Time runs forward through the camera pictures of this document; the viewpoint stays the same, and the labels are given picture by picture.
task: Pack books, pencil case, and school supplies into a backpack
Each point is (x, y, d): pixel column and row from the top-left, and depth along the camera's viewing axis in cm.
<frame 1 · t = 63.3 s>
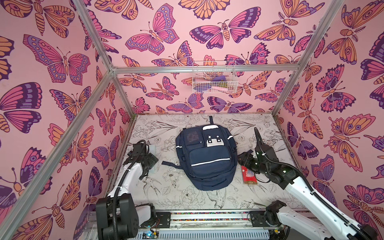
left hand: (150, 162, 88), fingers open
right hand: (240, 158, 77), fingers open
navy blue backpack: (207, 153, 93), point 6 cm above the table
red pencil case pack: (249, 176, 91), on the table

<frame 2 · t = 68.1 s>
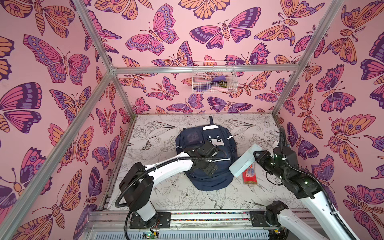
left hand: (210, 165, 83), fingers open
right hand: (254, 152, 72), fingers open
white flat eraser box: (245, 161, 74), point 21 cm above the table
the other named things where they were.

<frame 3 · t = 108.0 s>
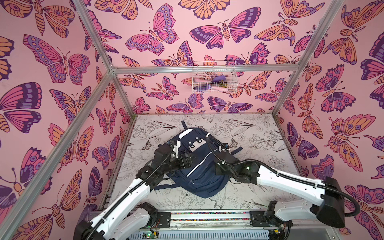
left hand: (192, 158, 75), fingers open
right hand: (215, 164, 77), fingers open
navy blue backpack: (199, 178, 78), point 12 cm above the table
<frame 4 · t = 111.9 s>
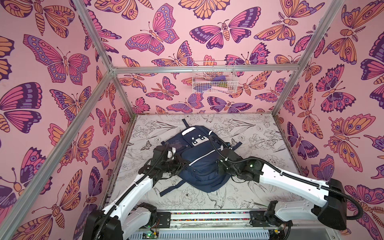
left hand: (190, 160, 79), fingers closed
right hand: (218, 164, 77), fingers closed
navy blue backpack: (202, 147, 91), point 10 cm above the table
